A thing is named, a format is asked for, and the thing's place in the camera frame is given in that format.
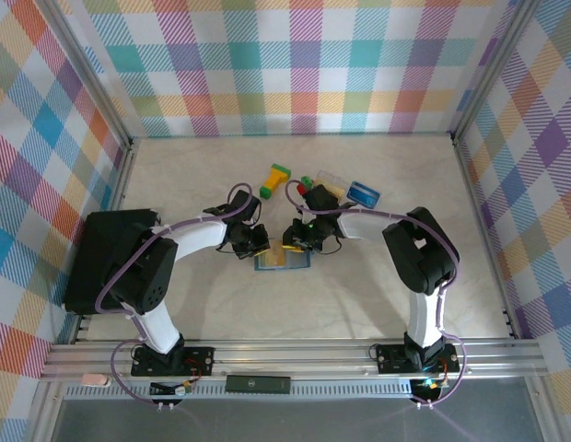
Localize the clear case with yellow card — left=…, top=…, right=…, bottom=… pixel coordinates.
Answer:
left=320, top=181, right=347, bottom=200

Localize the blue credit card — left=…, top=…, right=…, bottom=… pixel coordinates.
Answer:
left=349, top=181, right=382, bottom=208

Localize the yellow green toy block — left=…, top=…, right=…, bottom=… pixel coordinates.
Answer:
left=259, top=163, right=292, bottom=200

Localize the black bar device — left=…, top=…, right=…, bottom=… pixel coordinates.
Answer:
left=225, top=375, right=291, bottom=395

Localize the left small connector board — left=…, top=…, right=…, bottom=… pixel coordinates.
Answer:
left=149, top=379, right=194, bottom=398

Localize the small connector board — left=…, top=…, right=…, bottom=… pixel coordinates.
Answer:
left=149, top=379, right=194, bottom=398
left=412, top=377, right=449, bottom=401

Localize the grey metal panel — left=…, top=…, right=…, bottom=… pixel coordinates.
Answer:
left=50, top=398, right=544, bottom=442

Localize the right small connector board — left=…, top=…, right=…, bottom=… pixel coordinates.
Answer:
left=412, top=377, right=449, bottom=401

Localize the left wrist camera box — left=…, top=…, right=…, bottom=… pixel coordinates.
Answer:
left=227, top=189, right=262, bottom=223

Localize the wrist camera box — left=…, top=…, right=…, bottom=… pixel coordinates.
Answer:
left=227, top=189, right=262, bottom=223
left=305, top=183, right=341, bottom=214

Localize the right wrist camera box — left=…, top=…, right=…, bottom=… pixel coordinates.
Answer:
left=305, top=183, right=341, bottom=214

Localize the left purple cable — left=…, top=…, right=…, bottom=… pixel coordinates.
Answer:
left=95, top=185, right=263, bottom=409

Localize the purple cable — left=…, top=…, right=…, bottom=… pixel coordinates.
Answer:
left=285, top=180, right=465, bottom=409
left=95, top=185, right=263, bottom=409

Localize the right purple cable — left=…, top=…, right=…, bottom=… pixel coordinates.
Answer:
left=285, top=180, right=465, bottom=409

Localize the aluminium front rail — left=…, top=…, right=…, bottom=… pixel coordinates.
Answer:
left=40, top=339, right=547, bottom=382

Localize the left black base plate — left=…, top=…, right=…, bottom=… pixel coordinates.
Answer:
left=131, top=344, right=216, bottom=377

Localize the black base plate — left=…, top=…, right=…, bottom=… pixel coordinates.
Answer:
left=376, top=343, right=460, bottom=375
left=131, top=344, right=216, bottom=377

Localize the left aluminium floor rail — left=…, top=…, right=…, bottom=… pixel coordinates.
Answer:
left=68, top=137, right=138, bottom=345

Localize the aluminium floor rail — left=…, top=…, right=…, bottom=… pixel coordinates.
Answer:
left=68, top=137, right=138, bottom=345
left=450, top=132, right=521, bottom=341

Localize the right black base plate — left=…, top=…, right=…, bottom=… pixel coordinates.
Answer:
left=376, top=343, right=460, bottom=375

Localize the perforated metal cable tray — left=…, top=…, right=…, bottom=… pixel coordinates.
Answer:
left=64, top=384, right=452, bottom=401

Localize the right aluminium floor rail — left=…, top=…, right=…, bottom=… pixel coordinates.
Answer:
left=450, top=132, right=521, bottom=341

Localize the left aluminium corner post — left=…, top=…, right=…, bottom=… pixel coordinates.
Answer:
left=34, top=0, right=134, bottom=151

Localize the aluminium corner post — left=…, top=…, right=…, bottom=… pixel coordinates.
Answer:
left=449, top=0, right=542, bottom=142
left=34, top=0, right=134, bottom=151

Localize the right aluminium corner post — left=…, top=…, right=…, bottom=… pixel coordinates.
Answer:
left=449, top=0, right=542, bottom=142

